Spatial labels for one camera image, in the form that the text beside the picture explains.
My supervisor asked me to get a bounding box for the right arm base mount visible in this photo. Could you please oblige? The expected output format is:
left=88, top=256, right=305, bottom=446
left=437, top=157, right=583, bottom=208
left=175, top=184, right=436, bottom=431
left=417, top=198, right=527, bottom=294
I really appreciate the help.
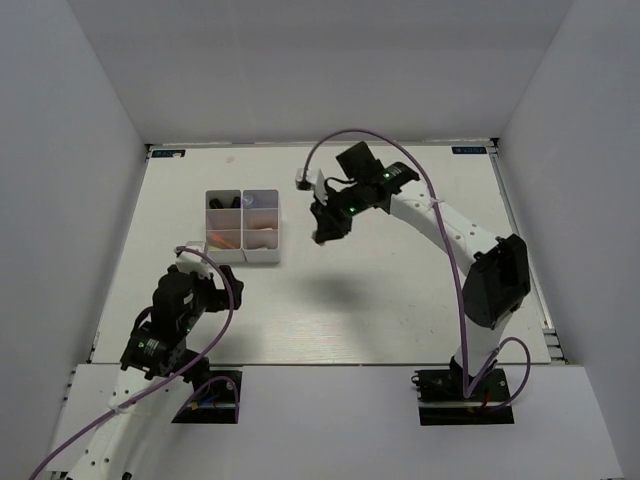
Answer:
left=411, top=369, right=515, bottom=427

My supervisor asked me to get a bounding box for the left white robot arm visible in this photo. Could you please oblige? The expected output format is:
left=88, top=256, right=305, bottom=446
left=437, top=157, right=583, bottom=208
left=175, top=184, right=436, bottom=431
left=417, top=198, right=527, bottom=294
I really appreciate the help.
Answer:
left=67, top=263, right=244, bottom=479

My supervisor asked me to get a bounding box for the right white compartment organizer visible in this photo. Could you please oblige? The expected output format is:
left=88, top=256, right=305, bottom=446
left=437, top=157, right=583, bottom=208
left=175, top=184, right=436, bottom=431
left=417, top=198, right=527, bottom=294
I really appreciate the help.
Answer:
left=241, top=189, right=281, bottom=264

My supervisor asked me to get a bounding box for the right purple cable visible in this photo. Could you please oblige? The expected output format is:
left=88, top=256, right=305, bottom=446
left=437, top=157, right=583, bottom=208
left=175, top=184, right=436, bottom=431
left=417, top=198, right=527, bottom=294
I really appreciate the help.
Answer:
left=302, top=129, right=532, bottom=411

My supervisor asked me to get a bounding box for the purple cable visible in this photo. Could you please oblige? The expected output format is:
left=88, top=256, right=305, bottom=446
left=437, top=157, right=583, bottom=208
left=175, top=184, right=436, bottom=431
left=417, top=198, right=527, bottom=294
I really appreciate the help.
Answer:
left=27, top=245, right=236, bottom=480
left=302, top=129, right=532, bottom=411

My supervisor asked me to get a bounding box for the orange highlighter pen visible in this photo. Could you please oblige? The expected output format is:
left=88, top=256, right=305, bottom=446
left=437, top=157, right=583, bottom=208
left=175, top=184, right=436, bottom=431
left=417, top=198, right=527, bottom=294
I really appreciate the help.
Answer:
left=207, top=230, right=241, bottom=249

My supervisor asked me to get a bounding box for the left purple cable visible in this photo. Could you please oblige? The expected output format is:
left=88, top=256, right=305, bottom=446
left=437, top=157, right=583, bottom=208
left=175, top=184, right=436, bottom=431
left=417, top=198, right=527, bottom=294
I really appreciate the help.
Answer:
left=27, top=245, right=236, bottom=480

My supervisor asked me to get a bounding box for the left blue table label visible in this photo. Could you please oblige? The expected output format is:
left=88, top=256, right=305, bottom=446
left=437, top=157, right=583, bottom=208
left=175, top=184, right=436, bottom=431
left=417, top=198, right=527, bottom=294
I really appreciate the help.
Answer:
left=151, top=149, right=186, bottom=158

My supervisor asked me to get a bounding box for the blue table label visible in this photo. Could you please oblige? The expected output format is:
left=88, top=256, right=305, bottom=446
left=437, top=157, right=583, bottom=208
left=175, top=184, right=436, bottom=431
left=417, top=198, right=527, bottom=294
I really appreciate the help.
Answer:
left=151, top=149, right=186, bottom=158
left=451, top=145, right=487, bottom=155

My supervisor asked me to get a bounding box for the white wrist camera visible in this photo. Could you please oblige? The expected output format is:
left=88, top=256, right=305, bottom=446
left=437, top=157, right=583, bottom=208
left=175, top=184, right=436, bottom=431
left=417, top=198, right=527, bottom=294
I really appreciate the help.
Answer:
left=174, top=241, right=212, bottom=279
left=295, top=168, right=328, bottom=204

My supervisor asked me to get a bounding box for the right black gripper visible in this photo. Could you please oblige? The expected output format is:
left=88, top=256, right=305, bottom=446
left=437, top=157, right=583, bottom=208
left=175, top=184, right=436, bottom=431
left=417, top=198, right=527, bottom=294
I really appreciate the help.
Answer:
left=310, top=183, right=368, bottom=245

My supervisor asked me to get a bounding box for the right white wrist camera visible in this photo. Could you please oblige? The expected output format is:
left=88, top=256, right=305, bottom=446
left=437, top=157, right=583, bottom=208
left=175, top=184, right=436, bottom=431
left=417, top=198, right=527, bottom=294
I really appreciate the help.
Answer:
left=295, top=168, right=328, bottom=204

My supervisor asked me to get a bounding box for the left white compartment organizer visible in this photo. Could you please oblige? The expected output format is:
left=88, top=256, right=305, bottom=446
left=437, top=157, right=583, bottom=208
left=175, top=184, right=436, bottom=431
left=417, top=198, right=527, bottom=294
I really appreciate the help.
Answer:
left=205, top=190, right=245, bottom=264

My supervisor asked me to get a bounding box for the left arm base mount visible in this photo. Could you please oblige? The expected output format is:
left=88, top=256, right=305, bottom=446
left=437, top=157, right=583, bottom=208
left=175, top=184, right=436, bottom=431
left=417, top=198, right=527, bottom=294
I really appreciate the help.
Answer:
left=173, top=369, right=243, bottom=425

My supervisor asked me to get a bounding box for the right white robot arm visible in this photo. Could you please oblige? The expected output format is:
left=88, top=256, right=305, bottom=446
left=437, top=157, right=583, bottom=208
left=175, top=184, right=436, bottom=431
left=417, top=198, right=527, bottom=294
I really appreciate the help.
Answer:
left=295, top=142, right=531, bottom=399

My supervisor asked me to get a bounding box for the white compartment organizer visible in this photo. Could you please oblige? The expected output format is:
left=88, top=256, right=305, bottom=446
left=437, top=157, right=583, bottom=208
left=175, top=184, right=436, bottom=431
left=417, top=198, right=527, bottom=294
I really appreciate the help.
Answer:
left=205, top=190, right=245, bottom=264
left=241, top=189, right=281, bottom=264

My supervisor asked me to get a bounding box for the right blue table label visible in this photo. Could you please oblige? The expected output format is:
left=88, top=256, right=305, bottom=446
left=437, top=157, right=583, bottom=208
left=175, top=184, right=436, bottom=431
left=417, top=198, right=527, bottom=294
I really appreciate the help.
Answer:
left=451, top=145, right=487, bottom=155

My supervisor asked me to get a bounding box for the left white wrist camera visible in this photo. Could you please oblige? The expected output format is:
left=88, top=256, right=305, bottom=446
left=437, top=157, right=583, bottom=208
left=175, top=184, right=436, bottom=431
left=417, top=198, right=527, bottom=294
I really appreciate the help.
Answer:
left=174, top=241, right=212, bottom=279

